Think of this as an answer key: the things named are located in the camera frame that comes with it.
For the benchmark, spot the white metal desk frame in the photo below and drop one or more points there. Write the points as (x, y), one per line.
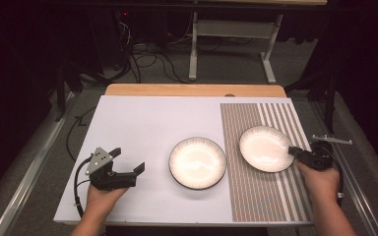
(233, 29)

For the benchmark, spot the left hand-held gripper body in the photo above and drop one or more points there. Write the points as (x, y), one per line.
(100, 162)

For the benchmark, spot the pale-rimmed white plate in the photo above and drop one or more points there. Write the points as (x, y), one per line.
(265, 149)

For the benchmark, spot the black metal stand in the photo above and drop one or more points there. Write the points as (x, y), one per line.
(60, 95)
(330, 105)

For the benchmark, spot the aluminium rail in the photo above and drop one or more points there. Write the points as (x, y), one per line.
(29, 177)
(357, 190)

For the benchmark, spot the person's right hand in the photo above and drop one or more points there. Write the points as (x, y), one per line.
(323, 185)

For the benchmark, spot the white board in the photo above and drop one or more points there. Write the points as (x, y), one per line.
(138, 121)

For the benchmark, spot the dark computer tower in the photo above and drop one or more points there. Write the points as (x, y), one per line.
(111, 39)

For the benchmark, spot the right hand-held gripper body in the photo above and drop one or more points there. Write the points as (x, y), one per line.
(321, 157)

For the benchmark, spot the striped placemat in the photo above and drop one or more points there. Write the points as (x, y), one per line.
(256, 193)

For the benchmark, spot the dark-rimmed white plate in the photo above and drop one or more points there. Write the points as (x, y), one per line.
(197, 163)

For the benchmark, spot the person's left hand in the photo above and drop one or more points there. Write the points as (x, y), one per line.
(101, 200)

